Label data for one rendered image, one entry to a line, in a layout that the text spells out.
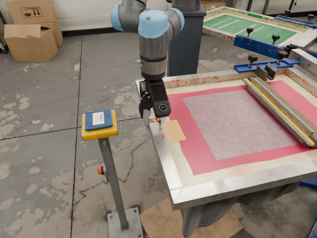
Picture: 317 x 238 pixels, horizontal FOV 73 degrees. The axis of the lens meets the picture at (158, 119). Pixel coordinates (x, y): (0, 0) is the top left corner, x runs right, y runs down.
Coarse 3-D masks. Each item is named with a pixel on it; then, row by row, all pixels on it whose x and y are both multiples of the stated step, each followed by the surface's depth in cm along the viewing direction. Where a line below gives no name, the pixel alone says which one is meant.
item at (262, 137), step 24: (240, 120) 81; (264, 120) 81; (312, 120) 82; (192, 144) 71; (216, 144) 71; (240, 144) 72; (264, 144) 72; (288, 144) 72; (192, 168) 64; (216, 168) 64
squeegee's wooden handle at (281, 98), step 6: (258, 78) 98; (264, 84) 94; (270, 90) 90; (276, 96) 87; (288, 102) 85; (294, 108) 82; (300, 114) 79; (306, 120) 76; (312, 126) 74; (312, 138) 69
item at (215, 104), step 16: (176, 96) 92; (192, 96) 92; (208, 96) 92; (224, 96) 93; (240, 96) 93; (288, 96) 93; (176, 112) 84; (192, 112) 84; (208, 112) 84; (224, 112) 84; (240, 112) 84; (256, 112) 85
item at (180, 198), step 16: (176, 80) 95; (192, 80) 97; (208, 80) 99; (224, 80) 102; (304, 80) 98; (160, 128) 72; (160, 144) 66; (160, 160) 62; (176, 176) 58; (240, 176) 58; (256, 176) 58; (272, 176) 58; (288, 176) 58; (304, 176) 60; (176, 192) 54; (192, 192) 54; (208, 192) 54; (224, 192) 55; (240, 192) 57; (176, 208) 54
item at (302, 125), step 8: (256, 80) 92; (248, 88) 97; (264, 88) 88; (256, 96) 92; (272, 96) 84; (264, 104) 88; (280, 104) 80; (272, 112) 84; (288, 112) 77; (280, 120) 80; (296, 120) 74; (288, 128) 77; (304, 128) 71; (296, 136) 74
